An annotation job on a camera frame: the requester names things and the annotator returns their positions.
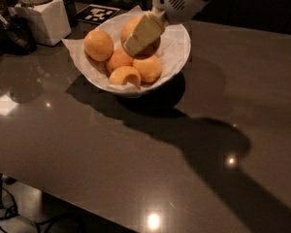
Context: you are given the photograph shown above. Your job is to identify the black floor cables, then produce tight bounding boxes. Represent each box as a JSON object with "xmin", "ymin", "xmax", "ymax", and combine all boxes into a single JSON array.
[{"xmin": 0, "ymin": 173, "xmax": 85, "ymax": 233}]

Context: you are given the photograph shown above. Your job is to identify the white ceramic jar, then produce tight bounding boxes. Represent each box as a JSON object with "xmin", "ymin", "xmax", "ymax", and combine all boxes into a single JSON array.
[{"xmin": 15, "ymin": 0, "xmax": 71, "ymax": 46}]

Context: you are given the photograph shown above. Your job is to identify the dark small container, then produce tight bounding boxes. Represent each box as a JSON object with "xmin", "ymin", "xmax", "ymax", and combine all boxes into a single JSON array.
[{"xmin": 63, "ymin": 0, "xmax": 78, "ymax": 27}]

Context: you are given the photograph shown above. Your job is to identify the black white marker tag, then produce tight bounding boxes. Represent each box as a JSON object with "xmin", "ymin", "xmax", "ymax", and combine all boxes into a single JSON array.
[{"xmin": 76, "ymin": 4, "xmax": 120, "ymax": 24}]

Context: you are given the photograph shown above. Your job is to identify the black pan with handle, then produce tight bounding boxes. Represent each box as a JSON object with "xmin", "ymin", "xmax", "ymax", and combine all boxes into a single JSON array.
[{"xmin": 0, "ymin": 14, "xmax": 37, "ymax": 56}]

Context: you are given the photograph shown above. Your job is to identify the white paper liner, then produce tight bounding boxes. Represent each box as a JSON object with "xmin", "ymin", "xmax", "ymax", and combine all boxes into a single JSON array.
[{"xmin": 61, "ymin": 5, "xmax": 189, "ymax": 92}]

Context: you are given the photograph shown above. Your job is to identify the white bowl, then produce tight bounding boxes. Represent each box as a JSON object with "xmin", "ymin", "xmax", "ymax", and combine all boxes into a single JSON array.
[{"xmin": 67, "ymin": 13, "xmax": 191, "ymax": 97}]

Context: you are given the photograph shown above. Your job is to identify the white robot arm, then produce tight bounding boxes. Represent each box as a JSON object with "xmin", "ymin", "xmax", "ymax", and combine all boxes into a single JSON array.
[{"xmin": 123, "ymin": 0, "xmax": 210, "ymax": 56}]

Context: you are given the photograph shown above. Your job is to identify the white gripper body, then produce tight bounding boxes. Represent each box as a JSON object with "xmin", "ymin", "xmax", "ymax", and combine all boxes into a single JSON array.
[{"xmin": 151, "ymin": 0, "xmax": 208, "ymax": 24}]

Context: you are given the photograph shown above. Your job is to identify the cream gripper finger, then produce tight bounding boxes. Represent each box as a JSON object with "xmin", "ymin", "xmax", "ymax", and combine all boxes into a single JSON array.
[{"xmin": 122, "ymin": 12, "xmax": 165, "ymax": 56}]

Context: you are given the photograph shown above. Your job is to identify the small hidden middle orange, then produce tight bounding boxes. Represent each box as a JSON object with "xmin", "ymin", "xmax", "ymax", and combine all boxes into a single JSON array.
[{"xmin": 106, "ymin": 49, "xmax": 134, "ymax": 73}]

